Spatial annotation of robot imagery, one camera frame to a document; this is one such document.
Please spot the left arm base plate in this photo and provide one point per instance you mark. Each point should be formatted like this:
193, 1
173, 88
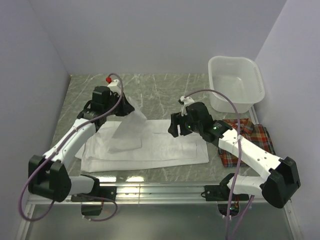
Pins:
104, 192

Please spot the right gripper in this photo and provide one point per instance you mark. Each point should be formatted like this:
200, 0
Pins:
176, 118

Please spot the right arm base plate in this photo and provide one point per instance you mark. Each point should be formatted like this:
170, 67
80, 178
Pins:
215, 193

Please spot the white plastic basin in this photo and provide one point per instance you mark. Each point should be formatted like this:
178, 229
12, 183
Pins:
238, 78

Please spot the aluminium mounting rail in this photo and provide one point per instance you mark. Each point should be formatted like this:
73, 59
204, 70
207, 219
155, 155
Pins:
161, 192

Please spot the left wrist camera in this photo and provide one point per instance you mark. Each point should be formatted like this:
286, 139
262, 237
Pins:
114, 85

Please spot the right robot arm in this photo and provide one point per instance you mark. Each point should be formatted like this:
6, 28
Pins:
278, 179

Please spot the white long sleeve shirt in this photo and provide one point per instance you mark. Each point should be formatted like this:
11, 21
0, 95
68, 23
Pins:
136, 143

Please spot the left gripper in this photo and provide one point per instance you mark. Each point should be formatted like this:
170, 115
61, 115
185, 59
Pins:
126, 107

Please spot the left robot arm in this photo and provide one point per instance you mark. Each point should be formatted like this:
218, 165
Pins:
47, 174

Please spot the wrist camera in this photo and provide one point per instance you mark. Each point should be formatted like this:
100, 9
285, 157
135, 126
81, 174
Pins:
114, 85
185, 102

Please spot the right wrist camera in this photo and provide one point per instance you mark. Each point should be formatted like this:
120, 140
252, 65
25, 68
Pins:
185, 102

